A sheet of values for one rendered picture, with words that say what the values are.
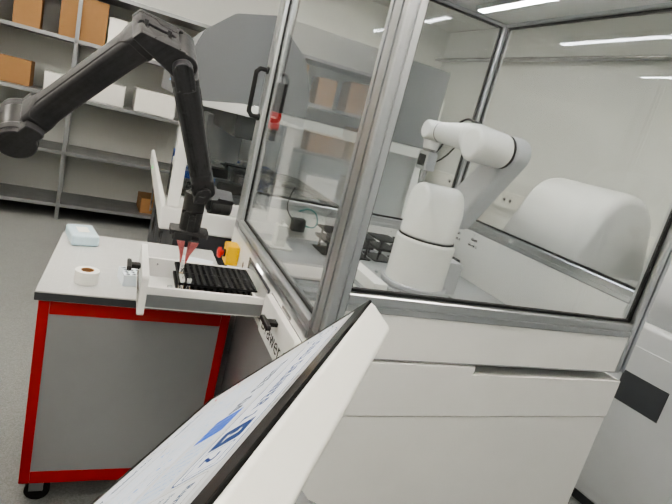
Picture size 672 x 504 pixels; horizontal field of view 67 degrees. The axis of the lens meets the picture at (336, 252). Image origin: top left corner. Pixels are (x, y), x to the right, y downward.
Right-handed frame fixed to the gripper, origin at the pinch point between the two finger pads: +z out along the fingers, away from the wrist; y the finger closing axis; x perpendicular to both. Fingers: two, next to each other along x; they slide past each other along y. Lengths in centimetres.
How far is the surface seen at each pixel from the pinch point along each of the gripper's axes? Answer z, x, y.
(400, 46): -64, 48, -25
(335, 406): -27, 104, -4
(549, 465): 28, 49, -106
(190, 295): 6.4, 9.5, -2.7
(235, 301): 6.9, 9.1, -15.1
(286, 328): 0.6, 34.9, -22.5
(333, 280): -18, 49, -25
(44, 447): 73, -11, 29
